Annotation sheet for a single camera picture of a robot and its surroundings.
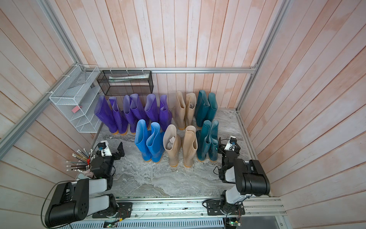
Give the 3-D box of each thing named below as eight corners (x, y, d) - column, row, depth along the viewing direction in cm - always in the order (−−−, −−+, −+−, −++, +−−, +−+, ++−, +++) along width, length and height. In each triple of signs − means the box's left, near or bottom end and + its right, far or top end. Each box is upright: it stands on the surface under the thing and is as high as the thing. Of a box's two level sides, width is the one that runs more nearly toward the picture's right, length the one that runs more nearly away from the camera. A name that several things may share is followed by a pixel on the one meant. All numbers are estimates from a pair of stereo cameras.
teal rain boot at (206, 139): (196, 164, 92) (201, 143, 71) (198, 143, 102) (202, 119, 81) (204, 165, 92) (211, 144, 71) (205, 144, 101) (211, 120, 81)
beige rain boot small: (170, 170, 89) (167, 151, 68) (164, 149, 99) (161, 126, 78) (182, 167, 90) (183, 146, 70) (176, 147, 100) (175, 123, 79)
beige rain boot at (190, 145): (183, 169, 90) (184, 149, 69) (182, 149, 99) (183, 125, 78) (193, 169, 90) (198, 149, 69) (192, 149, 99) (196, 125, 78)
